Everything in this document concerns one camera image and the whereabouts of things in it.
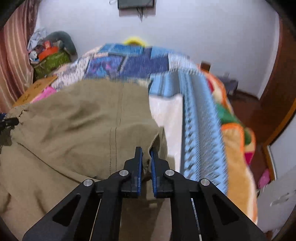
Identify white crumpled cloth pile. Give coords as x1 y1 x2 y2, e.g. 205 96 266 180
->
27 28 47 52

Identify patchwork patterned bed quilt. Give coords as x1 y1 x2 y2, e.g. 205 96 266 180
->
52 43 229 193

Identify small black wall monitor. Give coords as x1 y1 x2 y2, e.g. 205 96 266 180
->
117 0 155 9

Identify grey backpack on floor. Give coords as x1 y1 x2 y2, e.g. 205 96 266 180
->
218 75 238 95

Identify striped pink window curtain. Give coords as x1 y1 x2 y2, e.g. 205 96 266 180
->
1 1 40 113

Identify orange fleece blanket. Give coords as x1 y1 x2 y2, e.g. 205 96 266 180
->
198 65 258 224

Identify wooden lap desk board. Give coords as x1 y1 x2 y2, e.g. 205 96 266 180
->
12 75 58 108

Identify orange box in basket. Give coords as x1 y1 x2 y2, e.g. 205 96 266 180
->
38 46 59 61

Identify olive khaki pants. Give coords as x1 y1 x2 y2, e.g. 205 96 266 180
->
1 79 167 240

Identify yellow curved foam pillow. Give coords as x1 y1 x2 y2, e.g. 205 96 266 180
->
123 36 147 47

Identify pink folded garment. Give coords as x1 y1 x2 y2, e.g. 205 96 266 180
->
31 86 57 103

